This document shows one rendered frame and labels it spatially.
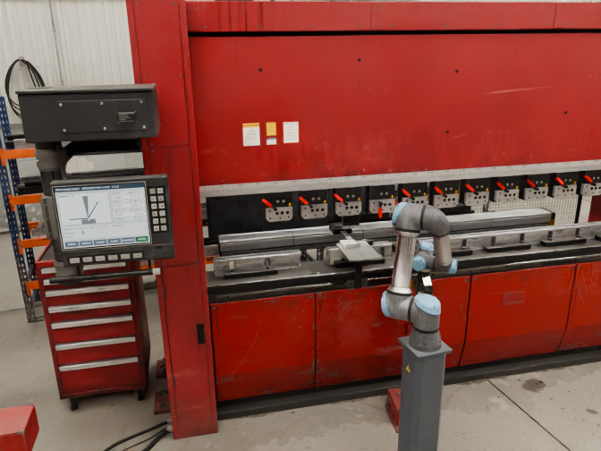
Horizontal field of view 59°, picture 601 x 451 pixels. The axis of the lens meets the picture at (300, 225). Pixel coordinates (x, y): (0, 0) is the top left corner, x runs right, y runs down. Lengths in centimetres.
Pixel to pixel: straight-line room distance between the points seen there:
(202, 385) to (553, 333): 228
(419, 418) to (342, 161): 136
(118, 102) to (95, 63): 468
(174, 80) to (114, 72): 435
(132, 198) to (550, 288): 262
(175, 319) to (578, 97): 262
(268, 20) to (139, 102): 88
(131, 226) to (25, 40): 483
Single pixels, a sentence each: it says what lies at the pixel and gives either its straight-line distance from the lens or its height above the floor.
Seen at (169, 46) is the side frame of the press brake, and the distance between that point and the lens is 255.
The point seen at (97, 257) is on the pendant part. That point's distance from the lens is 235.
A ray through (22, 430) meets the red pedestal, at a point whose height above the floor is 80.
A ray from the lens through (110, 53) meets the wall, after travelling 688.
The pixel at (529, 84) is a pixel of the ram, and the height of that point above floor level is 187.
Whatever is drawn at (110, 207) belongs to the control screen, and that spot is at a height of 149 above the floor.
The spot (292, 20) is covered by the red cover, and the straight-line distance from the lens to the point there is 280.
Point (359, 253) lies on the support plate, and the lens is 296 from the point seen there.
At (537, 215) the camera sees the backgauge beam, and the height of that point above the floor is 98.
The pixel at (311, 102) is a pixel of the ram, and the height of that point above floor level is 181.
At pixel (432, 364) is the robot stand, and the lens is 256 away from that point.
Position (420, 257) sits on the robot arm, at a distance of 277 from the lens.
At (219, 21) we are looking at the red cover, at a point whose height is 221.
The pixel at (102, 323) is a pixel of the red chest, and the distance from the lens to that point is 330.
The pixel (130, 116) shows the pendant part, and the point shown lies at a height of 184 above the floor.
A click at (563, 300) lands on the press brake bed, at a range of 384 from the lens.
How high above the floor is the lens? 209
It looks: 19 degrees down
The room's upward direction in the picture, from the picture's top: 1 degrees counter-clockwise
